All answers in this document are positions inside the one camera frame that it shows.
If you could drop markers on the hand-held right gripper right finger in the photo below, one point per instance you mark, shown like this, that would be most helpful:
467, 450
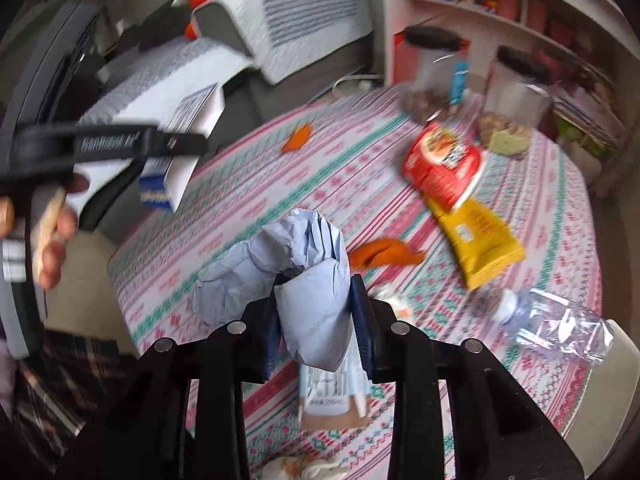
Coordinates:
362, 330

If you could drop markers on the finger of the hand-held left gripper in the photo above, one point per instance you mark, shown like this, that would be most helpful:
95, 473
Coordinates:
180, 144

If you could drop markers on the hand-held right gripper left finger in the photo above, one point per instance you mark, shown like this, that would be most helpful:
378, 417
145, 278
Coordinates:
270, 332

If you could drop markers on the white and blue cardboard box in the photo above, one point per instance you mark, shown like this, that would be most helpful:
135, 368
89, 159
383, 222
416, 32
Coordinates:
192, 107

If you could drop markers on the light blue paper packet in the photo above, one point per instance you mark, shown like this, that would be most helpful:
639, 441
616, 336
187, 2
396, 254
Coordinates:
305, 270

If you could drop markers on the red snack bag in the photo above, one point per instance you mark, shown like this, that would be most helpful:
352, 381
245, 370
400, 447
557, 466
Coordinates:
440, 167

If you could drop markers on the person's left forearm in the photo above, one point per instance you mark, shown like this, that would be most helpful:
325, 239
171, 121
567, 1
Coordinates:
5, 377

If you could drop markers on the person's left hand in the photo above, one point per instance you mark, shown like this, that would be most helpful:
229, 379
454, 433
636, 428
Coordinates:
60, 227

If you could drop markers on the small crumpled white tissue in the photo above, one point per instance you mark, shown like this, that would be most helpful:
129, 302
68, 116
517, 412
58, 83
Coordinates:
395, 302

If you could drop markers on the white quilted cover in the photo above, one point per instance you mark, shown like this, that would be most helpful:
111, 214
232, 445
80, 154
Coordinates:
165, 72

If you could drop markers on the large orange peel piece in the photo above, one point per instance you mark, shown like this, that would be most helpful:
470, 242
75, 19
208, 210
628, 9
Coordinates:
385, 255

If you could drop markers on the small orange peel piece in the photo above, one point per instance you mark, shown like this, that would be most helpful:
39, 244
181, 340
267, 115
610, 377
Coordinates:
297, 139

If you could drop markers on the white tissue with orange bits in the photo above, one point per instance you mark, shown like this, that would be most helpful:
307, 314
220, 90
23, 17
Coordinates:
305, 469

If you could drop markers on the yellow snack bag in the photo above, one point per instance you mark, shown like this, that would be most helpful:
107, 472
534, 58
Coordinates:
480, 240

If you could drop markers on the white grey striped quilt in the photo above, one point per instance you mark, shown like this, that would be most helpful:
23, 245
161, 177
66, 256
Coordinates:
305, 20

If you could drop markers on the crushed clear plastic bottle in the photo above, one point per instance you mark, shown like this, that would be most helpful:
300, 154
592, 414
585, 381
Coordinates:
555, 325

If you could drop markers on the plaid pants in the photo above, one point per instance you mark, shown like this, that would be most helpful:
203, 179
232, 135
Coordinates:
65, 385

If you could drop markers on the red box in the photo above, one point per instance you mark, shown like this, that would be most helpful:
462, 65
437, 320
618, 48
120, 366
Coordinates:
401, 60

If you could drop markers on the clear jar with blue label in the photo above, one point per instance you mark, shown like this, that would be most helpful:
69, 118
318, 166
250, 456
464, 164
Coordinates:
435, 80

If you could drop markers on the clear jar with black lid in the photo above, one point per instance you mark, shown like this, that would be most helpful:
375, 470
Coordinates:
517, 95

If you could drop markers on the stack of books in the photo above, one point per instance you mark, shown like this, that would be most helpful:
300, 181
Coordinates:
587, 110

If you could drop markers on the white shelf unit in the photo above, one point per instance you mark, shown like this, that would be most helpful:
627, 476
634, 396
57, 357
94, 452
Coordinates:
470, 15

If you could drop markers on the dark grey curved frame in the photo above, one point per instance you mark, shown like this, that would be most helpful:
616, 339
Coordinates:
50, 65

